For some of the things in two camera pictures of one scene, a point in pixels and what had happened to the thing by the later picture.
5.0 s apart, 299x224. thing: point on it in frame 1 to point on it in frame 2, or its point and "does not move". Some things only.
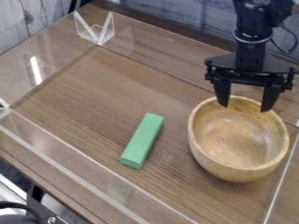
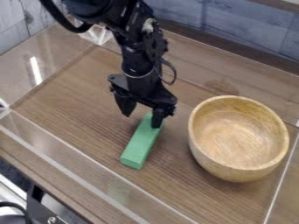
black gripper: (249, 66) to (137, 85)
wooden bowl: (237, 142) does not move
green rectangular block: (141, 141) does not move
